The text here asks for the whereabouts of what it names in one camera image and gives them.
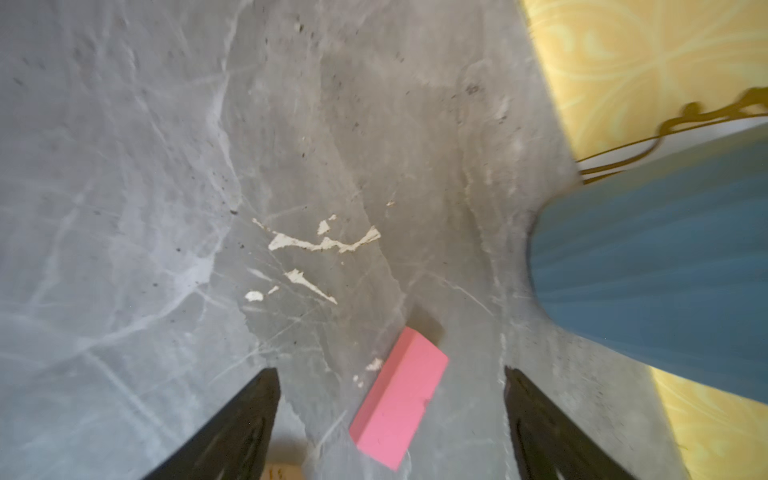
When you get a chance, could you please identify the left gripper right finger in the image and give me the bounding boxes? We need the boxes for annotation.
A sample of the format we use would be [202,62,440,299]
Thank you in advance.
[504,367,634,480]

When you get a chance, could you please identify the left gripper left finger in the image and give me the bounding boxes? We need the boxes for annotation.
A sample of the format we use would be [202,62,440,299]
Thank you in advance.
[146,368,281,480]

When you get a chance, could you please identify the pink block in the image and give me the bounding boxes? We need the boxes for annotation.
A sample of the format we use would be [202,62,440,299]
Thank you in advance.
[349,327,449,471]

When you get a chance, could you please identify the natural wood block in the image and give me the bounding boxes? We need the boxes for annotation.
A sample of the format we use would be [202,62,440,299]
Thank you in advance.
[260,463,305,480]

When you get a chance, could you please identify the green plant in blue pot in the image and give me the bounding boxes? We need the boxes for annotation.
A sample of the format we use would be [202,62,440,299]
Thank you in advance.
[528,125,767,402]

